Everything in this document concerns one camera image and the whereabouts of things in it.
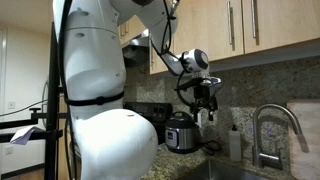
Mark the white light switch plate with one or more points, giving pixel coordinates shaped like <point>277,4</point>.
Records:
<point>11,105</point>

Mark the small wooden wall cabinet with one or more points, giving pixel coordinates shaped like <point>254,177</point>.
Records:
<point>133,30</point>

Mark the black kitchen stove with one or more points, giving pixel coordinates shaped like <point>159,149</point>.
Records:
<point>150,110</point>

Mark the white soap dispenser bottle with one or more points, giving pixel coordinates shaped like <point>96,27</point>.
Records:
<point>235,143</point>

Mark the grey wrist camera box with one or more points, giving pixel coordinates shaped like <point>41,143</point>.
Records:
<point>215,83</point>

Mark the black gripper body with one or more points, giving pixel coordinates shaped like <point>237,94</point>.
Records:
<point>202,95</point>

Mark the black upright stand pole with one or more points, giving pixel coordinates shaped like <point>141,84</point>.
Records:
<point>52,100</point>

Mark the brushed steel gooseneck faucet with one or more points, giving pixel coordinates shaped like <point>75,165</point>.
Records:
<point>256,133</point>

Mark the stainless steel sink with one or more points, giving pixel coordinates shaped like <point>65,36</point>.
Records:
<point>216,171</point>

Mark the white wall outlet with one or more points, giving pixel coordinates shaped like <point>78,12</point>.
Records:
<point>198,119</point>

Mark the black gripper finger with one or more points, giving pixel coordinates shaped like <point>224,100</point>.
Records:
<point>211,112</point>
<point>195,110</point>

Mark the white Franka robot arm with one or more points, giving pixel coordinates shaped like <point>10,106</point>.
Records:
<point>100,66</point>

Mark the steel range hood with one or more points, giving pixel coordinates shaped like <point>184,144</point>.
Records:
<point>138,43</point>

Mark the long wooden wall cabinet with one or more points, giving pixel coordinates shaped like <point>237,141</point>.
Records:
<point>283,20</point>

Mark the black horizontal stand bar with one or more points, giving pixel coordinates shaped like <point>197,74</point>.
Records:
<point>20,124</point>

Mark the white paper tag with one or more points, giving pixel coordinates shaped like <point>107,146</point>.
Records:
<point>23,135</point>

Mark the steel electric pressure cooker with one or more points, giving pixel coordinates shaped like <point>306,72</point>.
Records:
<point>181,133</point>

